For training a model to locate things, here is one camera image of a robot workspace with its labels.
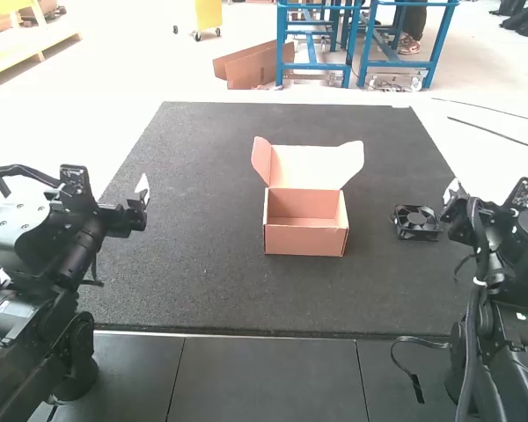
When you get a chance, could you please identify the dark base panel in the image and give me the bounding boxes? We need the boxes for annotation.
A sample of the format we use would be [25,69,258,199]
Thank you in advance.
[165,336,371,422]

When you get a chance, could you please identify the blue frame workbench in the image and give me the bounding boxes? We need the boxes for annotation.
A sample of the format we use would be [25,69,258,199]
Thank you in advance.
[357,0,461,91]
[275,0,367,89]

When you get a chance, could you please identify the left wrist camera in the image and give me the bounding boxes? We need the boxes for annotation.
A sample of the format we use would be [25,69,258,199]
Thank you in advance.
[58,164,92,200]

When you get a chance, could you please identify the black mat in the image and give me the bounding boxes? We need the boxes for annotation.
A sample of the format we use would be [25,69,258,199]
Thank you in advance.
[76,100,477,340]

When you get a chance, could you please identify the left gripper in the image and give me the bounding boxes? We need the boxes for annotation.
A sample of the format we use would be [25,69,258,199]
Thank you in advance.
[97,172,153,241]

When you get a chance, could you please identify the person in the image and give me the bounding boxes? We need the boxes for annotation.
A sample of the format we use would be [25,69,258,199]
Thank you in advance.
[397,0,429,56]

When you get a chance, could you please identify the wooden pallet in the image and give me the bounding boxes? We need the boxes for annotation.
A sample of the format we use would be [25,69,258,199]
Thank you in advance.
[0,0,84,92]

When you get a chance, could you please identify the black square fan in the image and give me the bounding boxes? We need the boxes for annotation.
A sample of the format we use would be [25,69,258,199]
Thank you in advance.
[389,203,444,243]

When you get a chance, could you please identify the black floor cable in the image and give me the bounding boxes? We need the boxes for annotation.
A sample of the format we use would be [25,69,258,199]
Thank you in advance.
[429,96,528,153]

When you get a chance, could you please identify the black bags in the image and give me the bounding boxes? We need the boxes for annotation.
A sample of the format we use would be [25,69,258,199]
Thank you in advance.
[488,0,528,40]

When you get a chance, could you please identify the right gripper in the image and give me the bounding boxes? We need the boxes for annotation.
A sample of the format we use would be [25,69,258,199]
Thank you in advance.
[438,176,486,248]

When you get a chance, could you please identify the yellow wheeled cart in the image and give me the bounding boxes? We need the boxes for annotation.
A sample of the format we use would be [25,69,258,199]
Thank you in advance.
[172,0,224,43]

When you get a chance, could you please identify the cardboard box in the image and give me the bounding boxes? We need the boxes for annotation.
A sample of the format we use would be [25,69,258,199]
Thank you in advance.
[250,135,365,258]

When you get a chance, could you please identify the flat cardboard sheet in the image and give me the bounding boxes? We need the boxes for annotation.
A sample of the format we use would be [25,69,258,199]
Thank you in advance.
[211,39,297,91]

